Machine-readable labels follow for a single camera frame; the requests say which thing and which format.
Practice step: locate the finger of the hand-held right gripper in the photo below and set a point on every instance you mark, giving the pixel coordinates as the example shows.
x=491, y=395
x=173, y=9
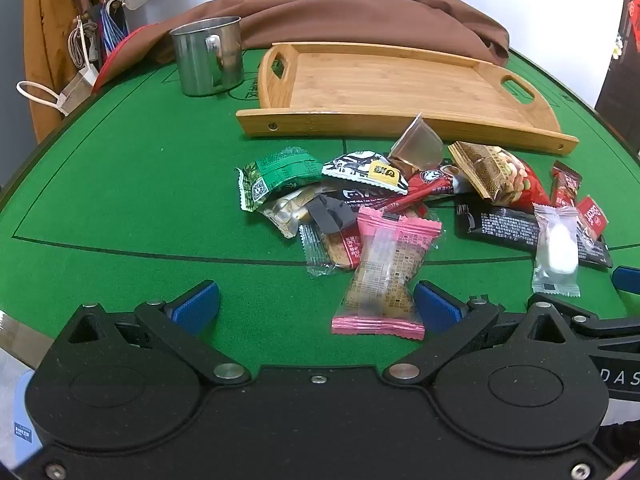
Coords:
x=600, y=330
x=627, y=279

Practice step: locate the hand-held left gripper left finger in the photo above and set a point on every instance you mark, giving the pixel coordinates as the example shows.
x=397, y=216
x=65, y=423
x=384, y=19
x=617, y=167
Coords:
x=195, y=307

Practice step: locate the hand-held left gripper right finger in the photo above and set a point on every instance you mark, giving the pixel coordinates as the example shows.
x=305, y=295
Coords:
x=437, y=307

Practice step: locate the pink clear snack packet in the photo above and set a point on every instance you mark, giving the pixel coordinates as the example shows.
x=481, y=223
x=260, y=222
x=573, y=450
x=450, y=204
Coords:
x=385, y=270

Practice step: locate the red biscuit packet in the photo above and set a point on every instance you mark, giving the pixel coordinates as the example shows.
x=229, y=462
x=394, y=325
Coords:
x=592, y=215

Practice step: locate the clear white candy packet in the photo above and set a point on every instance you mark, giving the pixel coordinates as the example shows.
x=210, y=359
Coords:
x=555, y=250

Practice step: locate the long black snack packet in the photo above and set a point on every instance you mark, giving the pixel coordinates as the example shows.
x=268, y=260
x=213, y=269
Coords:
x=500, y=227

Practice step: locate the brown red chocolate bar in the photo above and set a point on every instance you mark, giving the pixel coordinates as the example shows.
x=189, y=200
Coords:
x=565, y=185

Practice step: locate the clear red-striped biscuit packet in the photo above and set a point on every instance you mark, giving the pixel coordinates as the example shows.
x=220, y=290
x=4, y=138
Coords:
x=340, y=250

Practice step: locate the red black coffee stick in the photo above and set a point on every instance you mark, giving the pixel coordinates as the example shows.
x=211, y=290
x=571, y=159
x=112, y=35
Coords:
x=435, y=182

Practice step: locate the gold red nut packet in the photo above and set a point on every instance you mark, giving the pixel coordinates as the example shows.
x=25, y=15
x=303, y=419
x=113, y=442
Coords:
x=500, y=175

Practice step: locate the clear jelly cup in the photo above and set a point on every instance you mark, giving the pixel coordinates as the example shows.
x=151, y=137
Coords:
x=417, y=147

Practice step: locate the black white peanut packet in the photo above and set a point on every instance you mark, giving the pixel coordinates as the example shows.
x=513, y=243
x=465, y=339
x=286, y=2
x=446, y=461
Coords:
x=350, y=167

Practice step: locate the green snack packet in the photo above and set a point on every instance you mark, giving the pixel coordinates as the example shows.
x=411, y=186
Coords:
x=280, y=172

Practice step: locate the dark brown door panel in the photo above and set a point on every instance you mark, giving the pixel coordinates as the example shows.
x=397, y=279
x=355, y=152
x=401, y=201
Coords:
x=620, y=105

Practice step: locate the white flower ornament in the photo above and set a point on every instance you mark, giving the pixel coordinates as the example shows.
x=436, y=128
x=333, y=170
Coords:
x=617, y=47

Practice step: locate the stainless steel mug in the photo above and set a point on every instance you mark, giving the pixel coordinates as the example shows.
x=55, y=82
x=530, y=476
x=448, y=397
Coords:
x=200, y=70

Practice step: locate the red paper decoration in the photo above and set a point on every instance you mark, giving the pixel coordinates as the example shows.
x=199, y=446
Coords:
x=636, y=25

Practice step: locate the blue striped bag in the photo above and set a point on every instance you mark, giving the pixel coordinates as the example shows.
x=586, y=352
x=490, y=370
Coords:
x=112, y=30

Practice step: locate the brown cloth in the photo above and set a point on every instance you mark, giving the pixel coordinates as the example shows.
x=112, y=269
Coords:
x=325, y=20

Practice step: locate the orange jacket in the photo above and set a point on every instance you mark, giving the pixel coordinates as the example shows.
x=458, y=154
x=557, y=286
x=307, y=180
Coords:
x=45, y=35

